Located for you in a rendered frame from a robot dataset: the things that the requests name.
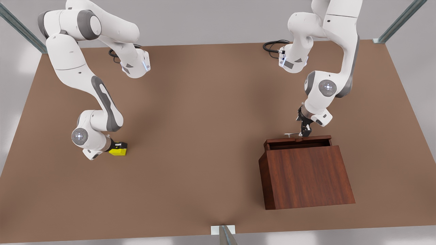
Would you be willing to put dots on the yellow square block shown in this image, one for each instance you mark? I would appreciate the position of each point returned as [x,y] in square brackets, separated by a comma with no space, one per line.
[120,150]

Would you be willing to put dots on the silver frame post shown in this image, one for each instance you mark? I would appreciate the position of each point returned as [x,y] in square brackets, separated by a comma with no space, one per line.
[398,22]
[22,29]
[225,234]

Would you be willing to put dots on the dark wooden cabinet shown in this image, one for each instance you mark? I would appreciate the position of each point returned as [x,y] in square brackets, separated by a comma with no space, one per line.
[306,177]

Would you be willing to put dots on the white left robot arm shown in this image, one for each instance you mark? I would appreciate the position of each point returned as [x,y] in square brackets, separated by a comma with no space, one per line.
[340,34]

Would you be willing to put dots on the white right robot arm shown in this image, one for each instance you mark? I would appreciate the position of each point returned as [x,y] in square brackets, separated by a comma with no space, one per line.
[68,58]

